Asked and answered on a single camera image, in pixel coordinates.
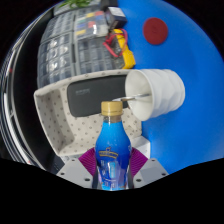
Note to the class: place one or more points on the clear box of coloured parts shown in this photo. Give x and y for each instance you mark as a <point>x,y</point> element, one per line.
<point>90,24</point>

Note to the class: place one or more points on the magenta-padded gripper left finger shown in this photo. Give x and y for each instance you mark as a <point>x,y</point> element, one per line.
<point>75,172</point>

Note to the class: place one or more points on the black wall shelf unit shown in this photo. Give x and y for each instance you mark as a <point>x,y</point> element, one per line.
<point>20,110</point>

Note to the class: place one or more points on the black zip case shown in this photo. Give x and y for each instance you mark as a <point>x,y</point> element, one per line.
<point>93,95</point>

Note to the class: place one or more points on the blue drink bottle yellow cap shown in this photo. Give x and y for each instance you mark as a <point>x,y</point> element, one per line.
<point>112,150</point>

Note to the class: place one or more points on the wide grey drawer cabinet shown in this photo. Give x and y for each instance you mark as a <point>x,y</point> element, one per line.
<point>55,61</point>

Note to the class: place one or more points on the white ribbed cup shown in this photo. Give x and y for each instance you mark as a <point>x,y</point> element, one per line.
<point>163,93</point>

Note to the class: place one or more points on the beige dotted organizer tray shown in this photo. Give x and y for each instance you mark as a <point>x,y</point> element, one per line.
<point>63,123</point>

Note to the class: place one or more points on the yellow multimeter with red leads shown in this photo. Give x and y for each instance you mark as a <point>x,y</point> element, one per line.
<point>125,50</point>

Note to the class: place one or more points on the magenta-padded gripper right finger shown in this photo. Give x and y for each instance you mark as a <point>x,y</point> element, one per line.
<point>150,172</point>

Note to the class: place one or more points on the low grey drawer cabinet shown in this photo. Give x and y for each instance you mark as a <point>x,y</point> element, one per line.
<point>91,55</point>

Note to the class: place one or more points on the metal spoon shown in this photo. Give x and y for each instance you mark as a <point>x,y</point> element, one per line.
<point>133,97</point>

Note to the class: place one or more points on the flat round red coaster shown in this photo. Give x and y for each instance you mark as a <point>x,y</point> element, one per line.
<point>155,31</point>

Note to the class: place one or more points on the narrow grey drawer cabinet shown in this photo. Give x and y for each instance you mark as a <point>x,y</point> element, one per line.
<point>63,25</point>

